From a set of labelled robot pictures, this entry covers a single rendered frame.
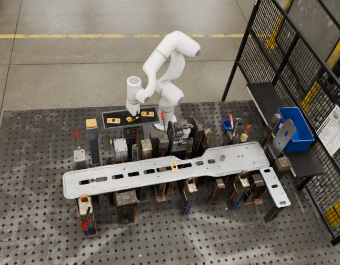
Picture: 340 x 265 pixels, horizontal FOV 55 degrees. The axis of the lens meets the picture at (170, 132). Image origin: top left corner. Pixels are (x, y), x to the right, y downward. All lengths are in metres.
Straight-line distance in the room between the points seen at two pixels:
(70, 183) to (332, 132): 1.70
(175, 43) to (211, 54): 2.71
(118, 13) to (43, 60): 1.42
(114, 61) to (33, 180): 2.27
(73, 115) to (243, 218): 1.57
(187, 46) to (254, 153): 0.89
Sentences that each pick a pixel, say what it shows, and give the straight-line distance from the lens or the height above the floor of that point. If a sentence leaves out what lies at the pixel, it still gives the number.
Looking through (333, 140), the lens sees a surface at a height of 1.26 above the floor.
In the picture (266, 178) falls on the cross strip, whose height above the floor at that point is 1.00.
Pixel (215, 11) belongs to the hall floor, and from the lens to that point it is 5.58.
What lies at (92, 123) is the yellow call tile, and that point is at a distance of 2.18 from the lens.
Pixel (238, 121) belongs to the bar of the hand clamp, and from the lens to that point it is 2.26.
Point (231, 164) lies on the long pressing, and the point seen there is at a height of 1.00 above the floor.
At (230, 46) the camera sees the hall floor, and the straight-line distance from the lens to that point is 4.93.
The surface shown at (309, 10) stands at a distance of 4.41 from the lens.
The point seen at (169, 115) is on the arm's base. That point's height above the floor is 0.96.
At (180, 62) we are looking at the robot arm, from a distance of 2.20.
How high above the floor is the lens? 2.85
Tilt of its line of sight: 52 degrees down
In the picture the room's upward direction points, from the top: 11 degrees clockwise
